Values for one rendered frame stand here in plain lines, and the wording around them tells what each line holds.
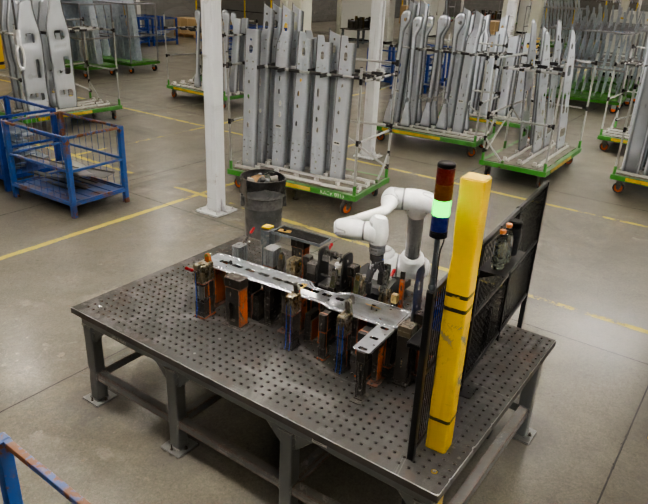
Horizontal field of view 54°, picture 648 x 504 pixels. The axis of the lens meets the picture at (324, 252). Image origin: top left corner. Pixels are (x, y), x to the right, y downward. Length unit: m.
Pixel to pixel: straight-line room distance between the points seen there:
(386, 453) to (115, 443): 1.87
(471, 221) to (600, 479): 2.25
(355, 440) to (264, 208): 3.94
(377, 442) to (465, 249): 1.05
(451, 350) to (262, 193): 4.11
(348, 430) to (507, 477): 1.30
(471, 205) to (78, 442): 2.86
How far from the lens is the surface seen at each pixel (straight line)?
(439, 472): 3.01
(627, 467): 4.51
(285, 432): 3.32
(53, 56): 12.28
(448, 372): 2.85
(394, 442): 3.12
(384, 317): 3.48
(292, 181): 8.06
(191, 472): 3.99
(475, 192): 2.50
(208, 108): 7.45
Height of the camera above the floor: 2.69
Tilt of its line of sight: 24 degrees down
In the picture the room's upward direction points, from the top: 3 degrees clockwise
